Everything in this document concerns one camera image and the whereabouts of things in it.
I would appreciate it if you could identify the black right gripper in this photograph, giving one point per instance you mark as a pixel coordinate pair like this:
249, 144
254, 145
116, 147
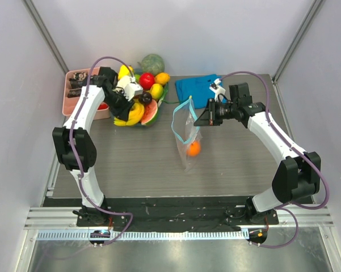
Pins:
211, 112

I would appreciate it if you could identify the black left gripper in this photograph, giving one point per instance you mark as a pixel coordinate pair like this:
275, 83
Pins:
123, 111

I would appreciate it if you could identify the yellow banana bunch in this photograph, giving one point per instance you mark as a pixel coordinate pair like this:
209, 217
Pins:
135, 116

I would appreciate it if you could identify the clear zip top bag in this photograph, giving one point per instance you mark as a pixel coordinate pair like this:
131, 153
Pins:
185, 132

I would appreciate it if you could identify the dark purple mangosteen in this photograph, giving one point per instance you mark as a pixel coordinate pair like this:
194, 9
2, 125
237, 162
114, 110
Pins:
145, 98

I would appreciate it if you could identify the orange fruit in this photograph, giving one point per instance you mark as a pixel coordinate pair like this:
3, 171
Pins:
194, 149

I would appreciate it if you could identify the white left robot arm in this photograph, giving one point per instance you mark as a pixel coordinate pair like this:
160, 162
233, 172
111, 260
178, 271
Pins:
75, 148

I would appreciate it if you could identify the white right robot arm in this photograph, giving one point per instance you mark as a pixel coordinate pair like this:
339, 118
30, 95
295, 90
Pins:
296, 175

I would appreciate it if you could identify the watermelon slice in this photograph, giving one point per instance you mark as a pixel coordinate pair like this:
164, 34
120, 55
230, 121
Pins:
150, 114

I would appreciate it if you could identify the blue folded cloth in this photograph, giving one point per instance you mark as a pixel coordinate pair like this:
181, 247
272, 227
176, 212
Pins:
199, 88

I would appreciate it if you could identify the yellow lemon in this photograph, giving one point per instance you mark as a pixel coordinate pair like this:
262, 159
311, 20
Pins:
156, 91

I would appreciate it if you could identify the red apple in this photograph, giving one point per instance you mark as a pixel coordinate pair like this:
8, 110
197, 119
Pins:
146, 80

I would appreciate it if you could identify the yellow bell pepper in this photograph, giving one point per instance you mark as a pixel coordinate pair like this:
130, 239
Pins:
125, 71

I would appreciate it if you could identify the green fruit basket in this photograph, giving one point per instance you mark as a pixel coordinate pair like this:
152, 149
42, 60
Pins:
160, 101

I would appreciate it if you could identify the orange yellow mango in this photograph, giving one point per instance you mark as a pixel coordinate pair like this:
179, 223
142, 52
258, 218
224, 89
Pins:
162, 78

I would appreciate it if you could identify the green melon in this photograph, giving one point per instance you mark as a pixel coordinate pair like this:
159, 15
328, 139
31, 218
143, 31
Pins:
152, 63

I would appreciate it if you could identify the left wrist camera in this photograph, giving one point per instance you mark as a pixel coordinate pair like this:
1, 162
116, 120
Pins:
130, 87

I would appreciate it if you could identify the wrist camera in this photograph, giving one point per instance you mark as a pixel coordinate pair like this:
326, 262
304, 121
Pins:
217, 88
130, 87

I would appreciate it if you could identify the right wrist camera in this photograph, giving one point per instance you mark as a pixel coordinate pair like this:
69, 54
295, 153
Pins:
217, 88

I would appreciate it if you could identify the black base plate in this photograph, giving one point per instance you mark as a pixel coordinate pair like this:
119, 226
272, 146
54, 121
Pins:
167, 214

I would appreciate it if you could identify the white slotted cable duct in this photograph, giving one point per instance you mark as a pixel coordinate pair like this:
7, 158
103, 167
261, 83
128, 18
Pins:
95, 235

